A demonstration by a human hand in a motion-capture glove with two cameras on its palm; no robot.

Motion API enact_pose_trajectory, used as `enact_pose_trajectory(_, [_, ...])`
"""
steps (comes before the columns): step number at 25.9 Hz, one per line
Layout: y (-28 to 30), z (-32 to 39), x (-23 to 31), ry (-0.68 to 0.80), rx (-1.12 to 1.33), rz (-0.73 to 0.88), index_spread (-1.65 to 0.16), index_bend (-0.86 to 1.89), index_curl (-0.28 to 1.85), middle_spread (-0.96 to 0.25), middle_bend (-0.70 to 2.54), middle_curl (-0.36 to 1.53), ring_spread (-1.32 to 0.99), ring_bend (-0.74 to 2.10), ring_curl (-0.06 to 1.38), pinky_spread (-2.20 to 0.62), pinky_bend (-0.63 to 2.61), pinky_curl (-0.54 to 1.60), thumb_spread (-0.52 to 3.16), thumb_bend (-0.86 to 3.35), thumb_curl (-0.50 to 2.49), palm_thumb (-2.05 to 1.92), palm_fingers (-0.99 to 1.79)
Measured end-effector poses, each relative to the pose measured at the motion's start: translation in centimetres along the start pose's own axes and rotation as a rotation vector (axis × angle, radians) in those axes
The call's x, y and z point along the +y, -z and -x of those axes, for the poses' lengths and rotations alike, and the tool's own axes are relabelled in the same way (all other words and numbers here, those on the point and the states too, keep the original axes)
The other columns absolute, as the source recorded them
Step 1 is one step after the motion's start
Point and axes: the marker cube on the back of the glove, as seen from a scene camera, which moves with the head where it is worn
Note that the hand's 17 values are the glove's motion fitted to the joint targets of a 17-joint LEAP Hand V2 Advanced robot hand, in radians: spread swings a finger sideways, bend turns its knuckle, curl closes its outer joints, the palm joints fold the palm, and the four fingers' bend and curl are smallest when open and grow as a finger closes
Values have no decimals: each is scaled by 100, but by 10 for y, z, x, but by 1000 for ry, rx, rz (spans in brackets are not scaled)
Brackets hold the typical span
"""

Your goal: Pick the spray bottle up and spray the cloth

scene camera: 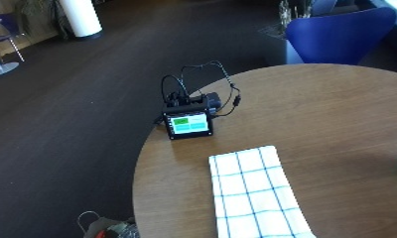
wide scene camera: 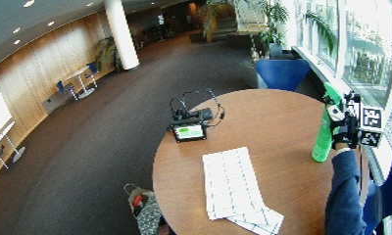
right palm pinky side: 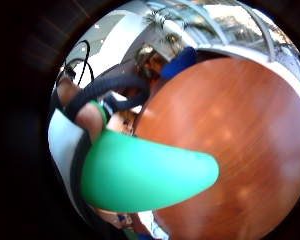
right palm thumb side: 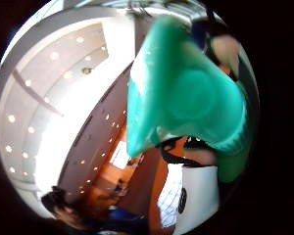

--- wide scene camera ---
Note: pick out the white standing table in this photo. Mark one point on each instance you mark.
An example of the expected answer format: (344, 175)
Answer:
(11, 140)

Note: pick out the white round bistro table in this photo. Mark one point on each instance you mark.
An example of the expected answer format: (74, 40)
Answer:
(80, 80)

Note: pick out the person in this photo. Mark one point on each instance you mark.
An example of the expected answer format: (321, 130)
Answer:
(389, 182)

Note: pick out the white checked cloth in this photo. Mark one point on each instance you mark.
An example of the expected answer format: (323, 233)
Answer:
(238, 187)

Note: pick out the patterned bag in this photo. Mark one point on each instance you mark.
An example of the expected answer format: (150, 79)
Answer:
(146, 209)

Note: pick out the blue planter box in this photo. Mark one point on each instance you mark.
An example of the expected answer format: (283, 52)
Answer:
(280, 73)

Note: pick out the potted palm plant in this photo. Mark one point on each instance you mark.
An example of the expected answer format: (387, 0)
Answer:
(108, 52)

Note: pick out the green leafy plant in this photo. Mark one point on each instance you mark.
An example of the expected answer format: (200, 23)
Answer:
(274, 23)

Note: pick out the black device with green screen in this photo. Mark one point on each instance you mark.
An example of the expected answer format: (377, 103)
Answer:
(188, 128)

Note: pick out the white round column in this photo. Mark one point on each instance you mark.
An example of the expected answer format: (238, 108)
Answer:
(122, 32)

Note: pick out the round wooden table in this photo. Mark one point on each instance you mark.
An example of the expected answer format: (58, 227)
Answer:
(248, 156)

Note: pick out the white marker cube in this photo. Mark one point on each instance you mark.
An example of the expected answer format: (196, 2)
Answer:
(372, 125)

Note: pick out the green plastic bottle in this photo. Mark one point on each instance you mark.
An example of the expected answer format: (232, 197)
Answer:
(327, 130)

